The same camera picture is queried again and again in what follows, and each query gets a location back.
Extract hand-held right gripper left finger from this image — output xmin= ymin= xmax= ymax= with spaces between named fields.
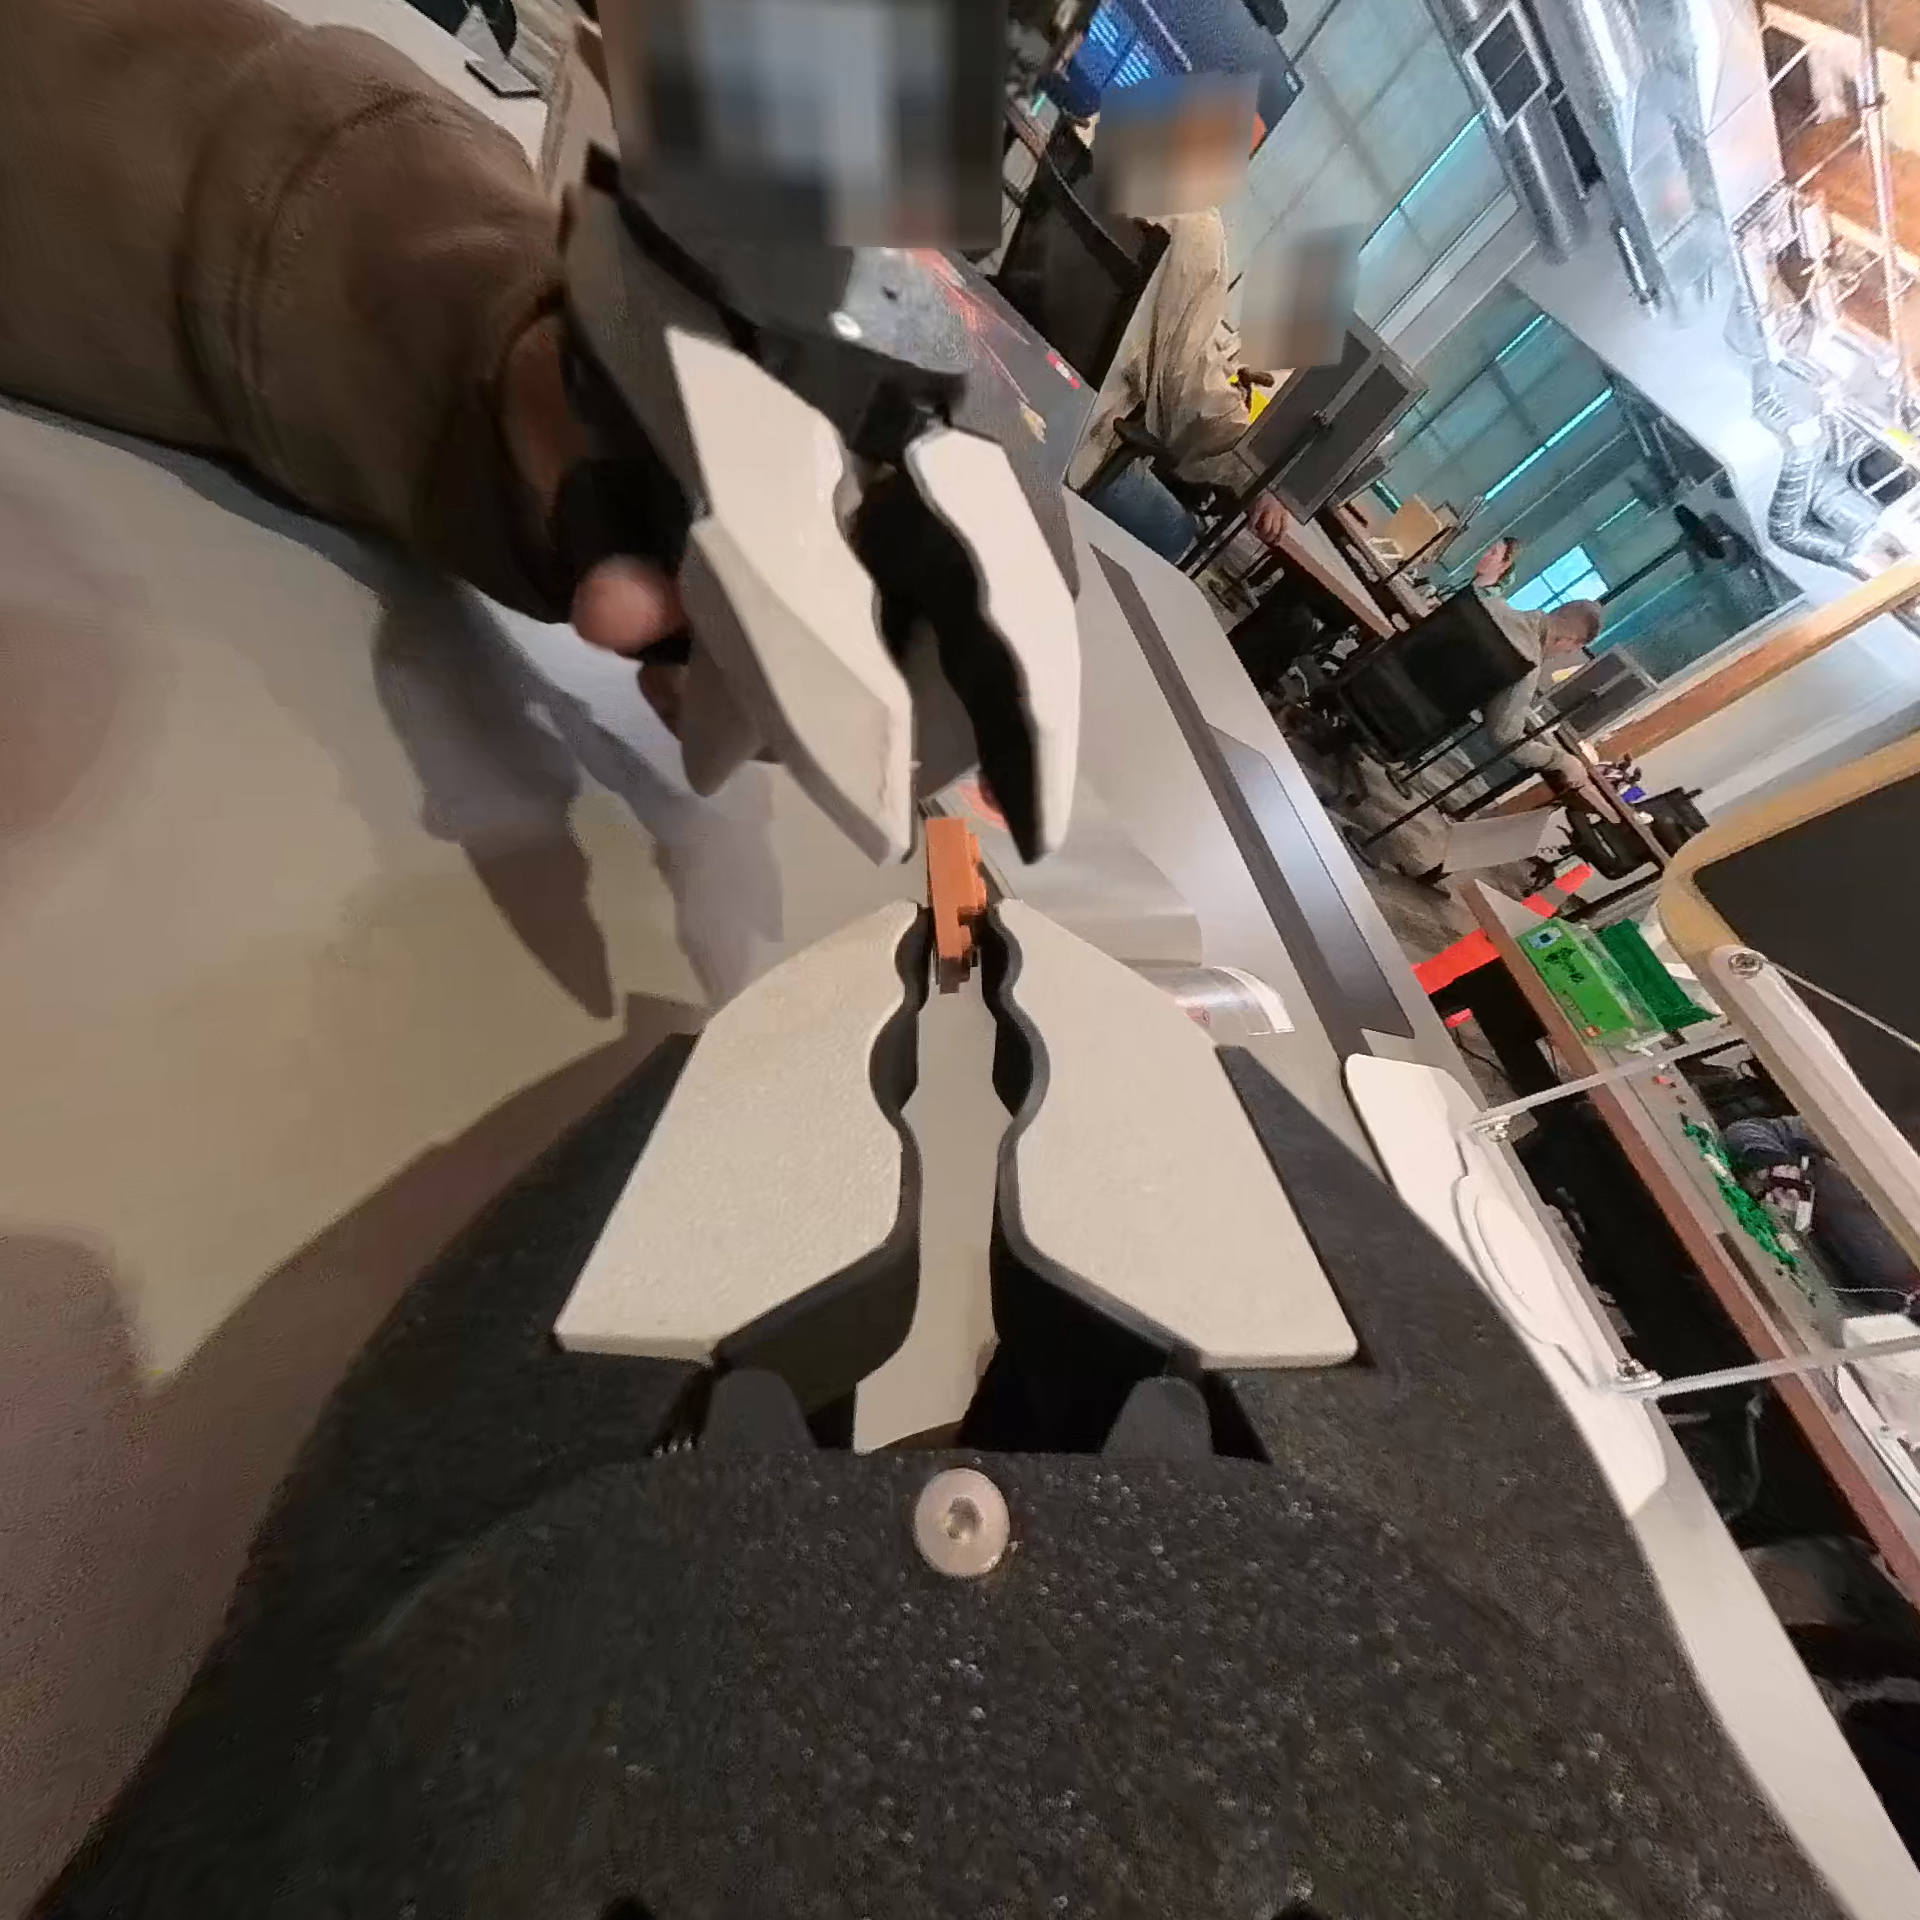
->
xmin=550 ymin=896 xmax=928 ymax=1366

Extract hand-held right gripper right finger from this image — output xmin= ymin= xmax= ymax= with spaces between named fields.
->
xmin=987 ymin=896 xmax=1365 ymax=1371

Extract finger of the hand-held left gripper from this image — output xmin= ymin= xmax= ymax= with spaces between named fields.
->
xmin=862 ymin=423 xmax=1086 ymax=868
xmin=663 ymin=327 xmax=924 ymax=872

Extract orange brick plate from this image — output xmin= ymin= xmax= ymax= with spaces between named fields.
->
xmin=920 ymin=815 xmax=991 ymax=963

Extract grey desk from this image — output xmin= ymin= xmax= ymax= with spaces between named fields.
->
xmin=0 ymin=382 xmax=1892 ymax=1920

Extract person's left hand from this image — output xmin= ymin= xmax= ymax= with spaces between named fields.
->
xmin=498 ymin=297 xmax=695 ymax=729

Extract grey monitor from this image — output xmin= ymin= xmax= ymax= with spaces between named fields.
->
xmin=1253 ymin=323 xmax=1427 ymax=519

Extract black office chair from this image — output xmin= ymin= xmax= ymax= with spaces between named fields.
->
xmin=1335 ymin=598 xmax=1531 ymax=767

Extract green printed box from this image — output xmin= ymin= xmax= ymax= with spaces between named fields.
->
xmin=1516 ymin=915 xmax=1727 ymax=1045

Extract wooden side table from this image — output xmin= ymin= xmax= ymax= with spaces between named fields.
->
xmin=1463 ymin=878 xmax=1920 ymax=1592

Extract black panel with wooden rim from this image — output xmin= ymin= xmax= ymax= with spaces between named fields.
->
xmin=1658 ymin=735 xmax=1920 ymax=1081

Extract white bracket bar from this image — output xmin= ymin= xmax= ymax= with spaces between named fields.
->
xmin=1717 ymin=944 xmax=1920 ymax=1201

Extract silver ventilation duct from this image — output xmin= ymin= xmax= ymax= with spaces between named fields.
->
xmin=1440 ymin=0 xmax=1683 ymax=302

